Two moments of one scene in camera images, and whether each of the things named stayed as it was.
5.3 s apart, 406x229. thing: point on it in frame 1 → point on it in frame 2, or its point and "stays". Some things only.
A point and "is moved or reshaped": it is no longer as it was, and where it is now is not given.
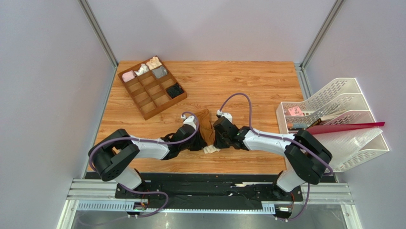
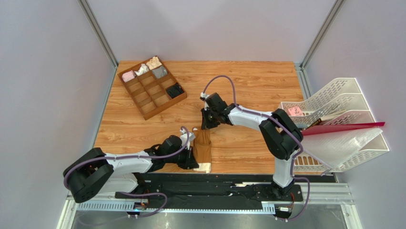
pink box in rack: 295,111 stays
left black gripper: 200,143 → 189,162
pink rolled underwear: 127,76 stays
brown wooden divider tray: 151,86 stays
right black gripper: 218,134 → 205,118
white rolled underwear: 142,69 stays
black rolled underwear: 175,90 stays
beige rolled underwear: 154,63 stays
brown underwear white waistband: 206,125 is moved or reshaped
